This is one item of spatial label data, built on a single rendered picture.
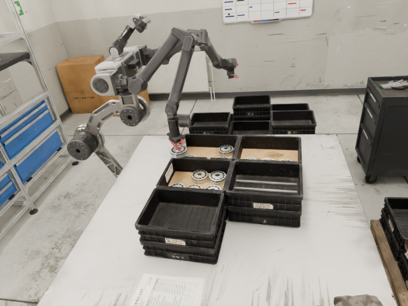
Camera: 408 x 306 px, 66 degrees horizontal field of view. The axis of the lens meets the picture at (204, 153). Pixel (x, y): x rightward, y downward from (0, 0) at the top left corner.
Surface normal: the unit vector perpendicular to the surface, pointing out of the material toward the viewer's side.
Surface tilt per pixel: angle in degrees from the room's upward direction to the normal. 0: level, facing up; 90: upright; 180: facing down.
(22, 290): 0
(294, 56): 90
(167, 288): 0
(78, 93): 88
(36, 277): 0
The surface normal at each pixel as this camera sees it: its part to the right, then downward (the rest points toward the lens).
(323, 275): -0.11, -0.83
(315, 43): -0.17, 0.55
